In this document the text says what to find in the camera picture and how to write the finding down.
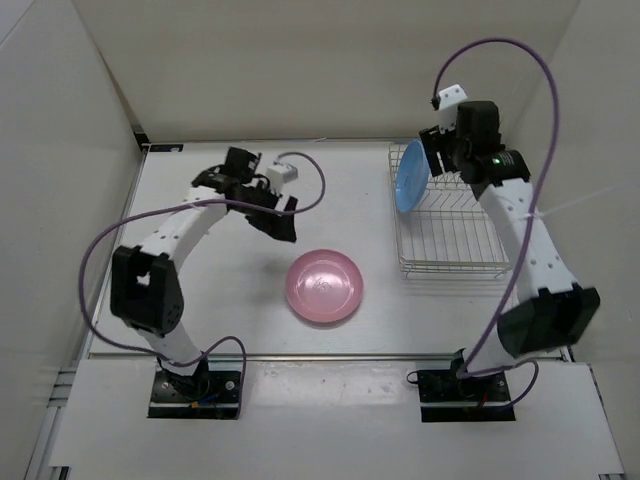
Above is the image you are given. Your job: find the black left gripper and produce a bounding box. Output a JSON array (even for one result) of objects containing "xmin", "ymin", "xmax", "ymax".
[{"xmin": 232, "ymin": 179, "xmax": 297, "ymax": 242}]

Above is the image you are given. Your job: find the blue plastic plate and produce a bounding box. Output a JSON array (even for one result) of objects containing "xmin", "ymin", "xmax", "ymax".
[{"xmin": 395, "ymin": 139, "xmax": 430, "ymax": 213}]

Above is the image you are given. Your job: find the pink plastic plate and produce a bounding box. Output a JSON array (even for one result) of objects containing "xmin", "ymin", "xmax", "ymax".
[{"xmin": 285, "ymin": 249, "xmax": 364, "ymax": 325}]

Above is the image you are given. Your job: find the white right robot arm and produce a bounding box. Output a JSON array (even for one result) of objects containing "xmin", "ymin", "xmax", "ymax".
[{"xmin": 421, "ymin": 99, "xmax": 601, "ymax": 400}]

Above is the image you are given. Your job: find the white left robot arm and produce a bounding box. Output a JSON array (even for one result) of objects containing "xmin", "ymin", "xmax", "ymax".
[{"xmin": 110, "ymin": 147, "xmax": 298, "ymax": 401}]

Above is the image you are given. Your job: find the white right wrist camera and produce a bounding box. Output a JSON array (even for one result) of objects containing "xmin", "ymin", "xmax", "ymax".
[{"xmin": 435, "ymin": 84, "xmax": 467, "ymax": 134}]

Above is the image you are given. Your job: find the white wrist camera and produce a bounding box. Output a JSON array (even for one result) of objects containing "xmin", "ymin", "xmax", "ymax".
[
  {"xmin": 435, "ymin": 84, "xmax": 467, "ymax": 134},
  {"xmin": 265, "ymin": 161, "xmax": 298, "ymax": 194}
]

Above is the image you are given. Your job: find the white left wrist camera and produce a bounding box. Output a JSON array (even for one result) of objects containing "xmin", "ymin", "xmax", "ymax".
[{"xmin": 265, "ymin": 161, "xmax": 298, "ymax": 194}]

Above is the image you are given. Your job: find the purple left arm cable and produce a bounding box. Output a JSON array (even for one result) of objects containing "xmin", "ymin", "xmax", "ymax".
[{"xmin": 78, "ymin": 151, "xmax": 327, "ymax": 359}]

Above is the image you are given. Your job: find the chrome wire dish rack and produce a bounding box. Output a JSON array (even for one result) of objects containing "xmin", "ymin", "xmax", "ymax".
[{"xmin": 393, "ymin": 172, "xmax": 510, "ymax": 279}]

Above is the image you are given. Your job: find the white cable tie right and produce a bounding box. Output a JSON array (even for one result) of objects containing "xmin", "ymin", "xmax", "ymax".
[{"xmin": 519, "ymin": 180, "xmax": 639, "ymax": 220}]

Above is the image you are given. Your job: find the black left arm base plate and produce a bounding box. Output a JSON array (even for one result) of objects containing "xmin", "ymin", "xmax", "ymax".
[{"xmin": 147, "ymin": 361, "xmax": 244, "ymax": 420}]

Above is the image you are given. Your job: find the aluminium front table rail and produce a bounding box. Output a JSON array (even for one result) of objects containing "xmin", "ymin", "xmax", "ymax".
[{"xmin": 88, "ymin": 353, "xmax": 454, "ymax": 362}]

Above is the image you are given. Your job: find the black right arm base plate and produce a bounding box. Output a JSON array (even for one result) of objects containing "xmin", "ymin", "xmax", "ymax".
[{"xmin": 406, "ymin": 370, "xmax": 516, "ymax": 423}]

